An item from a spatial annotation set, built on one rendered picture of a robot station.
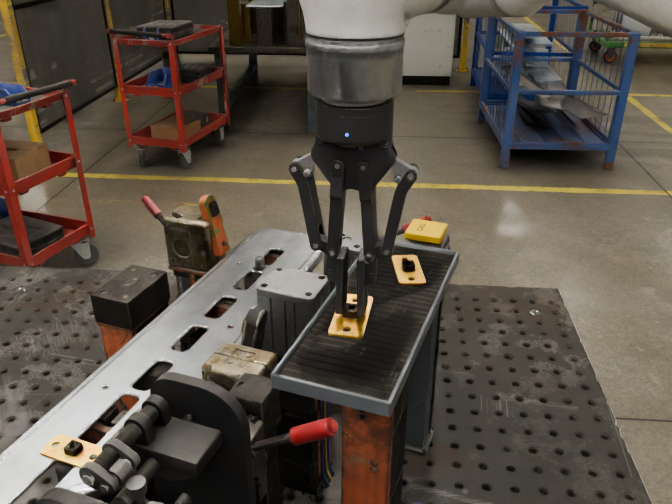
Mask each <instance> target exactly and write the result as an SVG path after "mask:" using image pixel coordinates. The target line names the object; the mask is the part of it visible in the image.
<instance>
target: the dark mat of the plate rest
mask: <svg viewBox="0 0 672 504"><path fill-rule="evenodd" d="M394 255H416V256H417V258H418V261H419V263H420V266H421V269H422V272H423V274H424V277H425V280H426V284H424V285H400V284H399V282H398V279H397V275H396V272H395V268H394V265H393V261H392V256H394ZM454 256H455V255H449V254H443V253H437V252H430V251H425V250H419V249H413V248H407V247H401V246H394V248H393V252H392V255H391V256H390V257H384V256H382V257H379V258H378V259H377V278H376V282H375V284H374V286H372V285H368V296H371V297H373V303H372V306H371V310H370V313H369V317H368V321H367V324H366V328H365V331H364V335H363V337H362V338H361V339H352V338H344V337H335V336H330V335H329V334H328V330H329V327H330V325H331V322H332V319H333V316H334V314H335V311H336V296H335V297H334V298H333V300H332V301H331V303H330V304H329V305H328V307H327V308H326V309H325V311H324V312H323V314H322V315H321V316H320V318H319V319H318V320H317V322H316V323H315V324H314V326H313V327H312V329H311V330H310V331H309V333H308V334H307V336H306V337H305V338H304V340H303V341H302V343H301V344H300V345H299V347H298V348H297V350H296V351H295V352H294V354H293V355H292V357H291V358H290V359H289V361H288V362H287V363H286V365H285V366H284V368H283V369H282V370H281V372H280V373H279V375H283V376H287V377H292V378H296V379H300V380H304V381H308V382H312V383H316V384H320V385H324V386H328V387H332V388H336V389H340V390H344V391H348V392H352V393H357V394H361V395H365V396H369V397H373V398H377V399H381V400H385V401H388V400H389V398H390V396H391V393H392V391H393V389H394V387H395V385H396V383H397V380H398V378H399V376H400V374H401V372H402V370H403V367H404V365H405V363H406V361H407V359H408V356H409V354H410V352H411V350H412V348H413V346H414V343H415V341H416V339H417V337H418V335H419V333H420V330H421V328H422V326H423V324H424V322H425V319H426V317H427V315H428V313H429V311H430V309H431V306H432V304H433V302H434V300H435V298H436V296H437V293H438V291H439V289H440V287H441V285H442V282H443V280H444V278H445V276H446V274H447V272H448V269H449V267H450V265H451V263H452V261H453V259H454ZM347 294H355V295H357V267H356V268H355V270H354V271H353V272H352V274H351V275H350V276H349V278H348V283H347Z"/></svg>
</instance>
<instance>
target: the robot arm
mask: <svg viewBox="0 0 672 504"><path fill-rule="evenodd" d="M591 1H594V2H598V3H601V4H603V5H605V6H607V7H609V8H611V9H613V10H615V11H617V12H619V13H621V14H623V15H625V16H627V17H630V18H632V19H634V20H636V21H638V22H640V23H642V24H644V25H646V26H648V27H650V28H652V29H654V30H656V31H658V32H660V33H662V34H664V35H666V36H668V37H670V38H672V0H591ZM299 2H300V5H301V8H302V11H303V16H304V21H305V31H306V38H305V46H306V64H307V89H308V92H309V93H310V94H312V95H313V96H315V143H314V145H313V147H312V149H311V153H309V154H307V155H305V156H303V157H302V156H297V157H295V159H294V160H293V161H292V163H291V164H290V165H289V167H288V170H289V172H290V174H291V176H292V177H293V179H294V181H295V182H296V184H297V186H298V190H299V195H300V200H301V205H302V210H303V214H304V219H305V224H306V229H307V234H308V239H309V243H310V247H311V249H312V250H314V251H318V250H320V251H322V252H324V253H325V254H326V255H327V278H328V280H329V281H330V282H336V312H335V313H336V314H343V309H344V306H345V303H346V302H347V283H348V251H349V247H346V246H342V247H341V245H342V243H343V241H342V236H343V224H344V211H345V199H346V190H348V189H354V190H357V191H359V200H360V203H361V219H362V236H363V248H361V250H360V253H359V255H358V258H357V316H362V317H364V314H365V311H366V308H367V304H368V285H372V286H374V284H375V282H376V278H377V259H378V258H379V257H382V256H384V257H390V256H391V255H392V252H393V248H394V244H395V240H396V236H397V232H398V228H399V224H400V220H401V216H402V212H403V207H404V203H405V199H406V195H407V192H408V191H409V190H410V188H411V187H412V185H413V184H414V182H415V181H416V179H417V175H418V171H419V167H418V165H417V164H415V163H411V164H408V163H406V162H404V161H403V160H401V159H400V158H398V157H397V151H396V149H395V147H394V145H393V140H392V135H393V110H394V98H393V97H395V96H396V95H398V94H399V93H400V92H401V89H402V75H403V53H404V46H405V38H404V33H405V24H406V20H409V19H412V18H414V17H416V16H418V15H422V14H427V13H438V14H445V15H454V14H457V15H458V16H460V17H461V18H482V17H527V16H530V15H532V14H534V13H536V12H537V11H538V10H540V9H541V8H542V7H543V6H544V5H545V4H546V3H547V2H548V0H299ZM314 163H315V164H316V165H317V167H318V168H319V170H320V171H321V172H322V174H323V175H324V176H325V178H326V179H327V181H328V182H329V183H330V210H329V224H328V236H326V235H325V230H324V225H323V220H322V214H321V209H320V204H319V199H318V194H317V189H316V184H315V179H314V176H313V174H314V172H315V166H314ZM391 168H392V169H393V171H394V176H393V180H394V182H395V183H397V186H396V189H395V192H394V196H393V200H392V205H391V209H390V213H389V218H388V222H387V226H386V231H385V235H384V239H383V240H382V241H378V233H377V211H376V185H377V184H378V183H379V182H380V180H381V179H382V178H383V177H384V176H385V175H386V173H387V172H388V171H389V170H390V169H391Z"/></svg>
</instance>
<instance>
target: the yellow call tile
mask: <svg viewBox="0 0 672 504"><path fill-rule="evenodd" d="M447 229H448V224H446V223H439V222H433V221H426V220H420V219H413V221H412V222H411V224H410V225H409V227H408V228H407V230H406V231H405V233H404V238H405V239H411V240H417V241H422V242H429V243H435V244H440V243H441V241H442V239H443V237H444V235H445V233H446V231H447Z"/></svg>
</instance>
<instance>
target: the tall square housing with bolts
mask: <svg viewBox="0 0 672 504"><path fill-rule="evenodd" d="M256 292H257V306H258V307H260V308H262V309H265V310H267V311H268V317H267V323H266V329H265V334H264V340H263V345H262V350H264V351H269V352H272V353H274V354H275V355H276V356H277V359H278V364H279V362H280V361H281V360H282V358H283V357H284V356H285V354H286V353H287V352H288V350H289V349H290V348H291V346H292V345H293V344H294V342H295V341H296V339H297V338H298V337H299V335H300V334H301V333H302V331H303V330H304V329H305V327H306V326H307V325H308V323H309V322H310V321H311V319H312V318H313V317H314V315H315V314H316V313H317V311H318V310H319V309H320V307H321V306H322V305H323V303H324V302H325V300H326V299H327V298H328V296H329V295H330V281H329V280H328V278H327V276H326V275H321V274H316V273H310V272H305V271H300V270H294V269H289V268H284V267H275V268H274V269H273V270H272V271H271V272H270V273H269V274H268V275H267V276H266V277H265V278H264V279H263V280H262V281H261V282H260V283H259V284H258V285H257V287H256ZM279 403H280V414H281V415H282V418H281V420H280V421H279V423H278V424H277V436H279V435H283V434H286V433H289V432H290V429H291V428H292V427H294V426H298V425H302V424H306V423H310V422H313V421H317V420H320V419H324V418H328V417H329V402H326V401H322V400H318V399H314V398H310V397H306V396H302V395H298V394H295V393H291V392H287V391H283V390H279ZM278 460H279V476H280V481H282V482H283V489H286V487H288V488H290V489H289V490H291V492H296V490H298V491H301V492H302V494H304V495H305V493H308V494H310V496H309V497H310V499H311V501H312V502H313V499H312V497H311V496H312V495H314V496H317V497H318V498H320V499H321V493H323V489H324V488H328V487H330V484H329V483H330V482H331V481H332V477H333V476H334V475H335V472H334V470H333V469H332V465H333V460H332V459H330V437H328V438H325V439H320V440H316V441H313V442H309V443H305V444H301V445H297V446H294V445H292V444H291V443H287V444H282V445H279V446H278ZM324 484H325V485H326V486H324Z"/></svg>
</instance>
